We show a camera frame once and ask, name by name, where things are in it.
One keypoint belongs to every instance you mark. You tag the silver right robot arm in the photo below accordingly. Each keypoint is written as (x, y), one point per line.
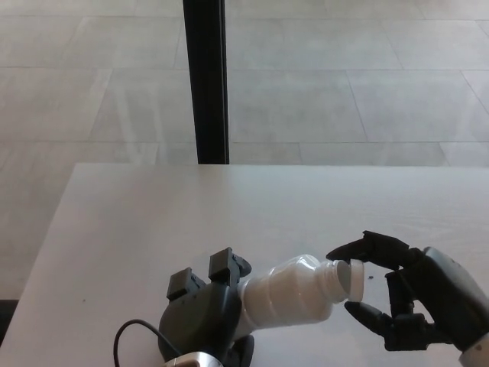
(477, 353)

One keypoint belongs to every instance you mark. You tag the black vertical window post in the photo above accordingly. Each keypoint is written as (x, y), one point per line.
(207, 76)

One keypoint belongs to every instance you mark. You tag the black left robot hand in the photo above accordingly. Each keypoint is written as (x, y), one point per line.
(198, 317)

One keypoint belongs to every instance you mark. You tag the white bottle cap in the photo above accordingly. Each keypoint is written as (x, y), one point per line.
(356, 279)

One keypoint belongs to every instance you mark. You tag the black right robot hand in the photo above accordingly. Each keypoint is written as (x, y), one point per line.
(443, 290)

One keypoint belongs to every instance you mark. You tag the white plastic bottle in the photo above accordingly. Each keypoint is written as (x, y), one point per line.
(282, 298)

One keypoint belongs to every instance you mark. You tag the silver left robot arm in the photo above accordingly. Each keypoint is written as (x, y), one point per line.
(195, 361)

